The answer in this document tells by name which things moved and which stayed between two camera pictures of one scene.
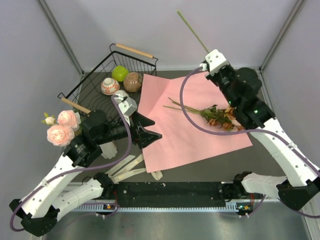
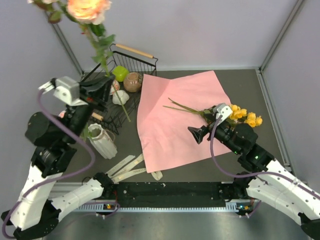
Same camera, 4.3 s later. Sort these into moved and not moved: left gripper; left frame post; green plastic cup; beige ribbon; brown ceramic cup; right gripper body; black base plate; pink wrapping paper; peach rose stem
Moved: left gripper; peach rose stem; right gripper body
Not moved: brown ceramic cup; black base plate; beige ribbon; left frame post; pink wrapping paper; green plastic cup
